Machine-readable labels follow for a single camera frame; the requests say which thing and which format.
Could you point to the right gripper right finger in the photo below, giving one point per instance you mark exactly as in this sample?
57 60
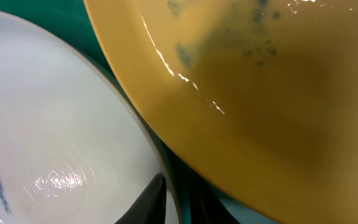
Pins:
205 207

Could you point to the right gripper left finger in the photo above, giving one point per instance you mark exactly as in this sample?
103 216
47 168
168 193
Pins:
150 206

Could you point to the light blue plate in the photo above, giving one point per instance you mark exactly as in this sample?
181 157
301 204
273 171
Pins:
72 150

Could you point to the yellow-green plate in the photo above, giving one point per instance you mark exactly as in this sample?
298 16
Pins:
259 97

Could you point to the teal plastic tray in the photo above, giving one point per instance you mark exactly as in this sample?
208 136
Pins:
68 20

